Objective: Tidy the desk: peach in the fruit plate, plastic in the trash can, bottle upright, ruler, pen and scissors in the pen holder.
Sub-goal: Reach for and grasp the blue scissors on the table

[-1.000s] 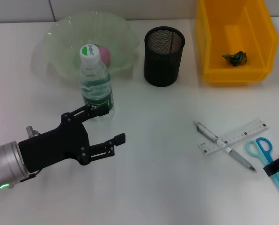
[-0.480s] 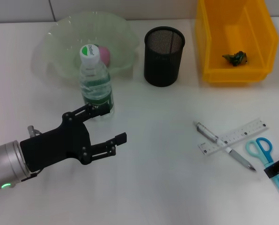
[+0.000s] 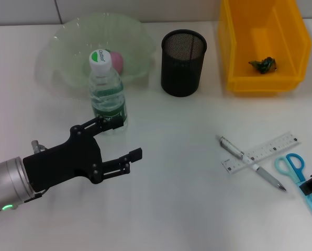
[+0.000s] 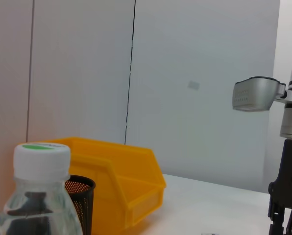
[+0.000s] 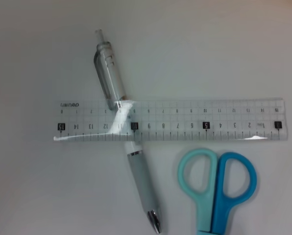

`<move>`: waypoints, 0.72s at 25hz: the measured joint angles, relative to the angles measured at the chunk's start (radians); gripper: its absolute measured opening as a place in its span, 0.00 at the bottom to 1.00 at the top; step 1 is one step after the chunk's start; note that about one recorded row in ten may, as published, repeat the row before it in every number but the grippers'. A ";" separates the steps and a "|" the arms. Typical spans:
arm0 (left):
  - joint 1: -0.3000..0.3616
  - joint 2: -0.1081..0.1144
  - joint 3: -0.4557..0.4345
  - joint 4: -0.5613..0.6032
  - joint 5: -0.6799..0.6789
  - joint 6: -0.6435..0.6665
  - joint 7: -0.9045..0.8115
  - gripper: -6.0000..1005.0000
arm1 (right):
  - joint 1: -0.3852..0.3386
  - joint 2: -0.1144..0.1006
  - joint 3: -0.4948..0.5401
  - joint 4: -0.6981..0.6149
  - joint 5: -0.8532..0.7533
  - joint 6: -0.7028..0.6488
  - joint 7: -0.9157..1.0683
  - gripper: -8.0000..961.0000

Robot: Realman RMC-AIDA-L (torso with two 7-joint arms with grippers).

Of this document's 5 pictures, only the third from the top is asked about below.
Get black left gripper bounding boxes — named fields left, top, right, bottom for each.
left=22, top=116, right=143, bottom=193

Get blue handled scissors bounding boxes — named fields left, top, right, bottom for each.
left=274, top=153, right=312, bottom=222

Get clear green-label water bottle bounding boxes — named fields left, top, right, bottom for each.
left=88, top=49, right=129, bottom=134

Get clear plastic ruler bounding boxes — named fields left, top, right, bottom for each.
left=220, top=132, right=302, bottom=175

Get pink toy peach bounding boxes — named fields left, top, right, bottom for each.
left=108, top=51, right=125, bottom=75

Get silver white pen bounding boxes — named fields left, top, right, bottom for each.
left=215, top=134, right=287, bottom=192

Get green plastic wrapper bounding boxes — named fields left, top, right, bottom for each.
left=248, top=56, right=277, bottom=76

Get black mesh pen holder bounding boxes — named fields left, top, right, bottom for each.
left=160, top=29, right=207, bottom=97

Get translucent green fruit plate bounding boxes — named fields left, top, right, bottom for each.
left=35, top=12, right=157, bottom=99

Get yellow plastic bin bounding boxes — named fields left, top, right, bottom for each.
left=218, top=0, right=312, bottom=97

